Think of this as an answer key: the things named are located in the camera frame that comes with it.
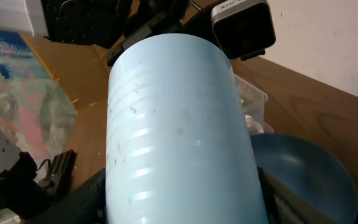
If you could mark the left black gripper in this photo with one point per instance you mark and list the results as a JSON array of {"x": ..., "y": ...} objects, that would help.
[{"x": 163, "y": 17}]

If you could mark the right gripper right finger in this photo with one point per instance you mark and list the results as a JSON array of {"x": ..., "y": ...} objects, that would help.
[{"x": 283, "y": 206}]

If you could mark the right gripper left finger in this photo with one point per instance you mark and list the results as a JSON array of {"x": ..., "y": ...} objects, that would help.
[{"x": 85, "y": 205}]

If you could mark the light blue cup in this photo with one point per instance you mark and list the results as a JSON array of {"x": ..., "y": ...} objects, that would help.
[{"x": 177, "y": 145}]

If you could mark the clear plastic waste bin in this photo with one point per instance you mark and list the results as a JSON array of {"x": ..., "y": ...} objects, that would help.
[{"x": 255, "y": 101}]

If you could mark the dark blue plate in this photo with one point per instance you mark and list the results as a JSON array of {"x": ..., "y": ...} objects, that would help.
[{"x": 311, "y": 172}]

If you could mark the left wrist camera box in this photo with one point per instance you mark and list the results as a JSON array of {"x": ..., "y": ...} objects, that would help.
[{"x": 243, "y": 28}]

